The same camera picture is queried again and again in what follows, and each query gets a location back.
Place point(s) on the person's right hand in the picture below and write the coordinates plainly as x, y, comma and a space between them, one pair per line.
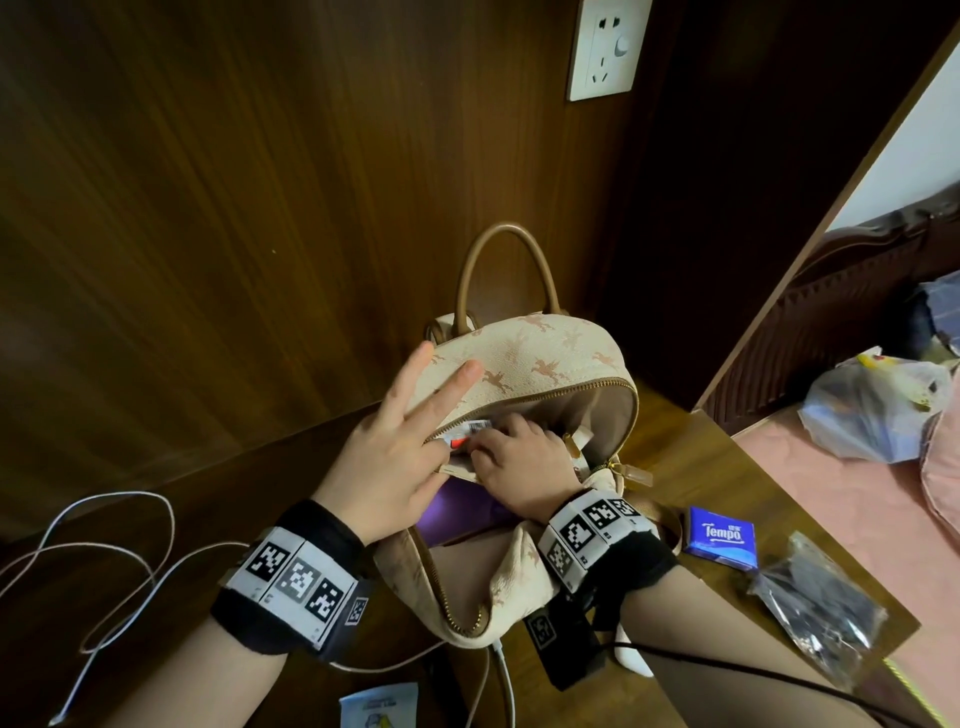
529, 469

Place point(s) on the person's left hand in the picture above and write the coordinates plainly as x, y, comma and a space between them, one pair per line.
382, 472

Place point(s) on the cat print tissue pack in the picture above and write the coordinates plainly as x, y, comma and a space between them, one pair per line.
465, 433

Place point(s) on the small purple pad pack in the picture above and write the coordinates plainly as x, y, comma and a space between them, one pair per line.
457, 514

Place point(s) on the cream patterned backpack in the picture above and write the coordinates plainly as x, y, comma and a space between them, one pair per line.
540, 360

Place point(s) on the blue packet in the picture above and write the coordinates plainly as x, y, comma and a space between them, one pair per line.
720, 536

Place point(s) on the white earbud case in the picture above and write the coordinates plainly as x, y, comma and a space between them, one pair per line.
634, 656

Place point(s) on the black stick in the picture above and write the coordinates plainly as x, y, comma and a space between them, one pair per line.
446, 690

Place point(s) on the blue white wet wipe pack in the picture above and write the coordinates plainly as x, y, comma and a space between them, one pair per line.
379, 709

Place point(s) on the clear plastic bag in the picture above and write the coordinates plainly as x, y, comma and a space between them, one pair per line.
821, 607

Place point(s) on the person's left forearm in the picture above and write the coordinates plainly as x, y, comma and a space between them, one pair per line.
202, 682

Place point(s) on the person's right forearm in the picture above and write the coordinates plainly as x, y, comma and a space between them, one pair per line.
735, 675

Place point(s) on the right black marker wristband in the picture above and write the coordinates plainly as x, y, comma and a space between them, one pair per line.
600, 540

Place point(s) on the black marker wristband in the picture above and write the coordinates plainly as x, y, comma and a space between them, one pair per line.
292, 577
600, 540

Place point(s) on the left black marker wristband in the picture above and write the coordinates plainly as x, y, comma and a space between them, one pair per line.
292, 577

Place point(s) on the dark carved bed headboard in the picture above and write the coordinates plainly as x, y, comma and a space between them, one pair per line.
825, 322

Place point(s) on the dark wooden shelf cabinet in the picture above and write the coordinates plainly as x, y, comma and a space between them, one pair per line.
712, 187

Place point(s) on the pink bed sheet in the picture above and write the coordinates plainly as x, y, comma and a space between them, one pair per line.
862, 525

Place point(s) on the translucent plastic shopping bag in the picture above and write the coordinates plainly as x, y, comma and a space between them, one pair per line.
870, 412

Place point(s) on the pink quilt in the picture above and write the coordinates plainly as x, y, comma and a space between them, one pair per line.
943, 465

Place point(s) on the blue checkered pillow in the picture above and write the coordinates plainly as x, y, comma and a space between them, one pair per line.
945, 307

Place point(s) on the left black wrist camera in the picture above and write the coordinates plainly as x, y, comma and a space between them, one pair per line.
352, 622

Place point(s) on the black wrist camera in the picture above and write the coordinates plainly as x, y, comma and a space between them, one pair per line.
352, 622
562, 645

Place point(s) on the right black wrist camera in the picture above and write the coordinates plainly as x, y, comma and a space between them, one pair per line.
562, 645

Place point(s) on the white wall socket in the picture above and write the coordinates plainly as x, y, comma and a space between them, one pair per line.
607, 49

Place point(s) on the dark wooden bed rail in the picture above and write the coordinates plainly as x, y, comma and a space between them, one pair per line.
889, 705

